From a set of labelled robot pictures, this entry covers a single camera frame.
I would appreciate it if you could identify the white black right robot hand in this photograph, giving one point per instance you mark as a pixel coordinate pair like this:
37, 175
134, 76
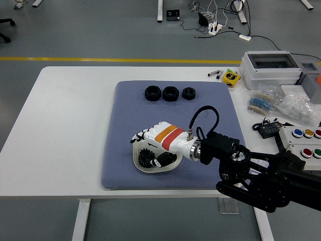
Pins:
170, 136

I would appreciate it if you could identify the large black gear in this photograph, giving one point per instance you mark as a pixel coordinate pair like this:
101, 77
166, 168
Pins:
144, 155

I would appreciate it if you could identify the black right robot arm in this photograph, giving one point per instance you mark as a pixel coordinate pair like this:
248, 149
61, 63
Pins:
263, 175

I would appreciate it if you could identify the large black hex nut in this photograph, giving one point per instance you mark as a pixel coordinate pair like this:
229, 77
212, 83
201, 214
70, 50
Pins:
170, 93
153, 93

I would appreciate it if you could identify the small black hex nut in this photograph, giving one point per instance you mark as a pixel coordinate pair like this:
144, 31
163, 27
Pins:
188, 93

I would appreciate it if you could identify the white box blue yellow red buttons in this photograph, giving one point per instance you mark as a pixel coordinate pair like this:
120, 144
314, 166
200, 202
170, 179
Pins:
288, 136

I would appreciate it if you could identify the flat white box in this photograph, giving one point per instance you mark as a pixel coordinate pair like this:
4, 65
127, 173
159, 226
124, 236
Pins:
292, 89

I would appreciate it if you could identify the white box red green buttons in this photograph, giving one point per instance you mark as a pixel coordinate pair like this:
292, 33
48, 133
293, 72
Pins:
312, 163

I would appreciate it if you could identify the small grey box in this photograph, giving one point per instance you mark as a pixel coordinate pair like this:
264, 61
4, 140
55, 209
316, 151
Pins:
309, 80

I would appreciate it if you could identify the white square plate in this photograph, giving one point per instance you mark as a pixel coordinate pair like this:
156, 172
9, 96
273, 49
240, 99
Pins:
150, 170

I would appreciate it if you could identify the blue-grey quilted mat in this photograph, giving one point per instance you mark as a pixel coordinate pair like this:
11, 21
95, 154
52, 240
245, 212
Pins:
125, 113

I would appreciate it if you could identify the black white marker pen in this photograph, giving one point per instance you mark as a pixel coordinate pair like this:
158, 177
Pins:
219, 74
212, 73

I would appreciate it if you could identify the yellow tape measure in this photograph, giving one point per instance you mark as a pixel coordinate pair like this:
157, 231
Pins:
230, 78

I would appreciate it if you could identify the metal floor plate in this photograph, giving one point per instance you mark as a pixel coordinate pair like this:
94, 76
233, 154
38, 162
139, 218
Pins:
228, 206

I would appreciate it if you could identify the blue resistor tape reel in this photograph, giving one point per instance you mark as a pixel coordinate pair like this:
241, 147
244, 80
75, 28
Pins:
260, 103

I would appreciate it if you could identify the black digital meter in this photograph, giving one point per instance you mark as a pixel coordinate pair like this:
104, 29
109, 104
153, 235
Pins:
269, 130

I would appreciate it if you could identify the clear bag of small parts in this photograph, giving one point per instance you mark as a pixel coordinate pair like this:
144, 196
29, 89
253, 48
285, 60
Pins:
272, 90

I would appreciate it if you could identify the white power strip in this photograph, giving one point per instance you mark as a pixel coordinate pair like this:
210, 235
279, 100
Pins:
215, 28

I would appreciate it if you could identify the black power adapter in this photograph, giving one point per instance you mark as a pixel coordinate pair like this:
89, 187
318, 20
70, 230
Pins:
203, 19

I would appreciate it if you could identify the black device with screen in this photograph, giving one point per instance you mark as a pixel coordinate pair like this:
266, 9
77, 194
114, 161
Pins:
173, 15

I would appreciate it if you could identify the white background table leg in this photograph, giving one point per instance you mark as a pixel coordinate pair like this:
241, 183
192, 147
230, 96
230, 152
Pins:
37, 3
160, 11
242, 15
307, 3

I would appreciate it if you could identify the bag of white parts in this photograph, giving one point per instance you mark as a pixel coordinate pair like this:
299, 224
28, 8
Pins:
298, 109

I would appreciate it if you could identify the orange button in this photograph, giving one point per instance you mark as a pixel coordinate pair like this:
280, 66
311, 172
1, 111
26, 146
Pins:
319, 79

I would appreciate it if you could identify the black office chair base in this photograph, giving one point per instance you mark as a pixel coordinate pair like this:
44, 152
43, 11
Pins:
6, 22

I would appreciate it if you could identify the grey electrical enclosure box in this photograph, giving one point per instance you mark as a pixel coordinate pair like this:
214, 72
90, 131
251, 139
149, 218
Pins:
268, 72

